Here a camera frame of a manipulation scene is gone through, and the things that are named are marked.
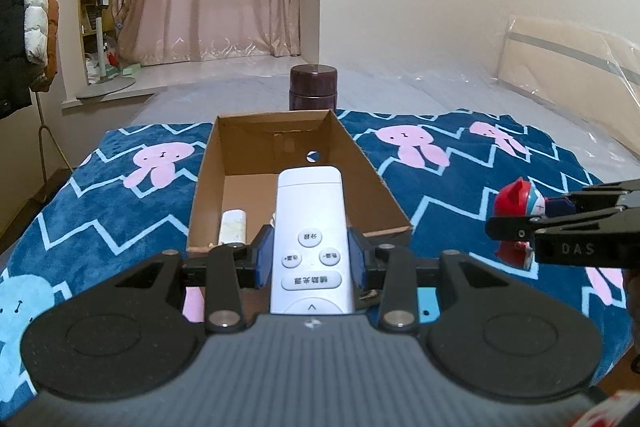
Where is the metal coat rack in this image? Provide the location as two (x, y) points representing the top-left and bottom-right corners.
(31, 89), (73, 170)

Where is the brown cardboard box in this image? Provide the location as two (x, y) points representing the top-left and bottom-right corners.
(186, 109), (413, 255)

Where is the red white patterned cloth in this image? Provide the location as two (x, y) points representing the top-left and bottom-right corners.
(582, 389), (640, 427)

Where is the black coat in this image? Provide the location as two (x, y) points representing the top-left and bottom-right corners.
(0, 0), (46, 108)

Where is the blue rabbit printed blanket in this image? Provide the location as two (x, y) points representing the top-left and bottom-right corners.
(0, 107), (640, 408)

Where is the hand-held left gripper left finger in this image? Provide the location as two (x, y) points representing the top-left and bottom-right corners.
(112, 225), (276, 334)

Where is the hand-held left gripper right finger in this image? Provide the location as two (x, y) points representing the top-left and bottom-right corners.
(348, 226), (507, 334)

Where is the red white cat figurine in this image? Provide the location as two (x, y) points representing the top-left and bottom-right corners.
(492, 177), (571, 270)

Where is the white oblong device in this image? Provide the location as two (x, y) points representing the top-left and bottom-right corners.
(218, 208), (249, 248)

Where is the clear plastic mattress cover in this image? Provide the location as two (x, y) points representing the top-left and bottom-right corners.
(135, 67), (640, 168)

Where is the white remote control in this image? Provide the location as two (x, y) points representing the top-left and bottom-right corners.
(270, 166), (357, 315)

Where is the orange jacket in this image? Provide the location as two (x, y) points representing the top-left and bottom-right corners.
(42, 0), (61, 88)

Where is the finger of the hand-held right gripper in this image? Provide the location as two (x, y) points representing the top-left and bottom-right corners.
(486, 206), (640, 266)
(546, 179), (640, 216)

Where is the plastic wrapped beige headboard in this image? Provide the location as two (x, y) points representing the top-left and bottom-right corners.
(497, 14), (640, 148)

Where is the dark maroon lidded jar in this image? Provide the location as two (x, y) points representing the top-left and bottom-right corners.
(288, 64), (338, 112)

